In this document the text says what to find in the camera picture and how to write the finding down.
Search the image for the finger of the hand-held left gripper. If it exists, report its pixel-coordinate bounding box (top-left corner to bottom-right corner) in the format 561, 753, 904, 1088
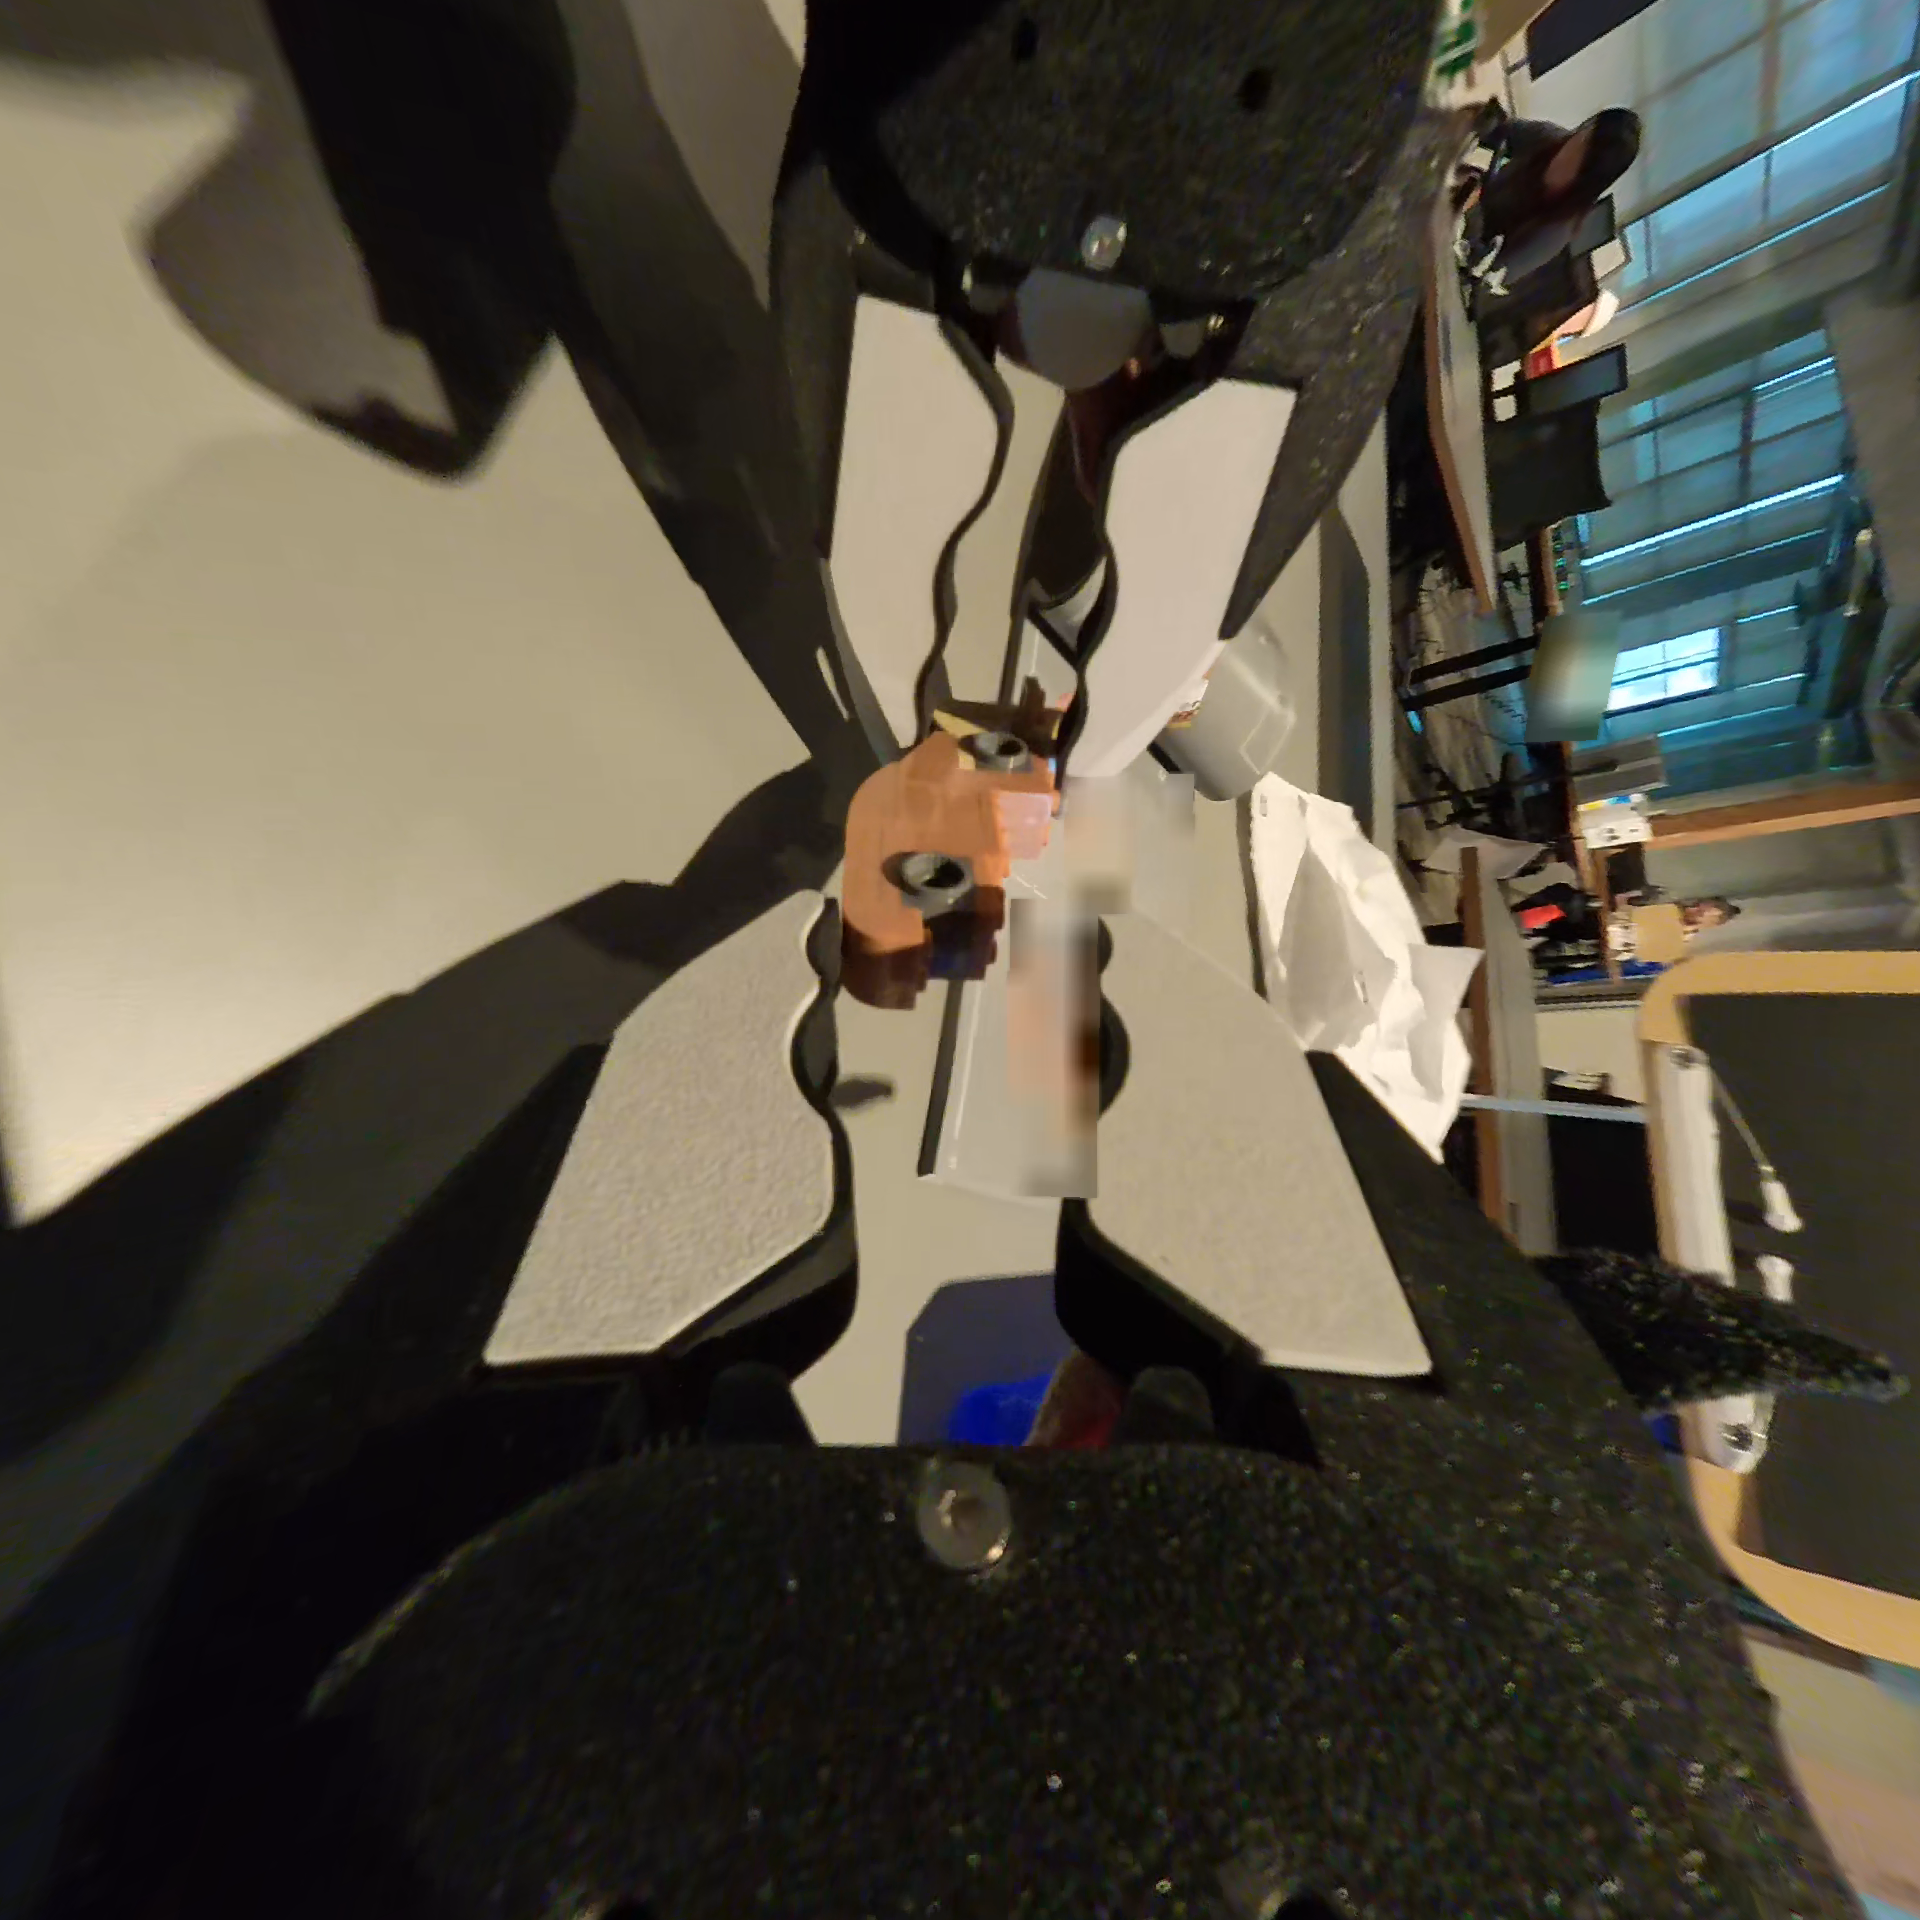
1017, 382, 1305, 782
824, 281, 1009, 759

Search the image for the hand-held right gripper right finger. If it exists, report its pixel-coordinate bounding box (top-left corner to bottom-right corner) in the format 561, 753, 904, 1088
1055, 912, 1439, 1415

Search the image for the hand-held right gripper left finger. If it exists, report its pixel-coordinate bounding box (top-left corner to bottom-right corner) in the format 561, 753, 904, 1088
480, 893, 859, 1415

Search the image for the large blue plastic bin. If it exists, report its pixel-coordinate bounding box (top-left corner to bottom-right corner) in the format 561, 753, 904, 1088
908, 1275, 1085, 1449

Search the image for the orange toy brick model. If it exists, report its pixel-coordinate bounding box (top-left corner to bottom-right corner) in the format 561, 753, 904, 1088
844, 681, 1081, 1011

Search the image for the grey desk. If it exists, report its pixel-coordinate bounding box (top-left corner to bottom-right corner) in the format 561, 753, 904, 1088
0, 0, 1561, 1443

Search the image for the person's right hand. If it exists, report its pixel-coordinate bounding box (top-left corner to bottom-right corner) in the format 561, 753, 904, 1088
1031, 1352, 1130, 1451

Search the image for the dark board with yellow rim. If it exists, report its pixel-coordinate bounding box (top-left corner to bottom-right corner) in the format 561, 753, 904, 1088
1634, 949, 1920, 1672

